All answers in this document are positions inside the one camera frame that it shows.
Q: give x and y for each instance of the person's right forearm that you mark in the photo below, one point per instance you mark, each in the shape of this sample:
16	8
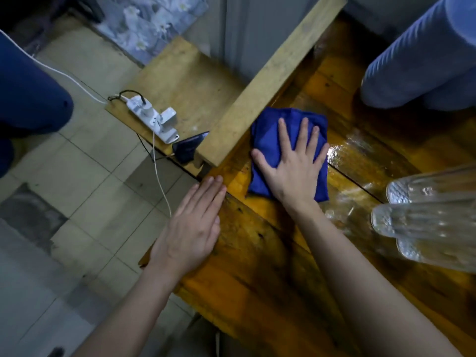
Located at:
372	293

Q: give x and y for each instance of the blue cleaning cloth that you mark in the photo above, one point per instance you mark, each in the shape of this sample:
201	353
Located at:
266	137

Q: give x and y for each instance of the white charger plug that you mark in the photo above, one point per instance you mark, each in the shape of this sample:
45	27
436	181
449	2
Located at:
166	117

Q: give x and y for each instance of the person's left forearm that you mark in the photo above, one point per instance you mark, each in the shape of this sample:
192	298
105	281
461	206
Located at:
130	319

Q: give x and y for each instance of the light wooden rail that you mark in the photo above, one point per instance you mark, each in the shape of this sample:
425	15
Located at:
267	85

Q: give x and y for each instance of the person's right hand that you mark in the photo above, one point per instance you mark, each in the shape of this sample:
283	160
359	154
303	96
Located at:
295	178

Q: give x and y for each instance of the glossy wooden table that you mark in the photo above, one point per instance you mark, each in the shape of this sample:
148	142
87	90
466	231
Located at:
260	275

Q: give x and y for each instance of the stack of blue bowls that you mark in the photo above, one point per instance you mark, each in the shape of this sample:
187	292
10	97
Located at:
409	59
455	92

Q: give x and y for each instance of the low wooden bench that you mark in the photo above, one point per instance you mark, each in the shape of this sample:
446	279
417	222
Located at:
186	81

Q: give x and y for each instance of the dark phone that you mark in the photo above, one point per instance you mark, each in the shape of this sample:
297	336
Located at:
187	148

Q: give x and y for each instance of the white power strip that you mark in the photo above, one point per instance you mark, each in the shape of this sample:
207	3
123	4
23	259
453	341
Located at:
143	111

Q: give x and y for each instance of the person's grey trousers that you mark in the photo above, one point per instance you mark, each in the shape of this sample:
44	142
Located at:
201	342

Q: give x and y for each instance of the floral floor mat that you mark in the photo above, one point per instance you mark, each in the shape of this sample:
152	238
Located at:
148	25

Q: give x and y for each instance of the white counter cart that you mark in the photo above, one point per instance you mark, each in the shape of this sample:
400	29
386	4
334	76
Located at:
253	33

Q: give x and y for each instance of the person's left hand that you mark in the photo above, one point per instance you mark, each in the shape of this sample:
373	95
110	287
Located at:
189	237

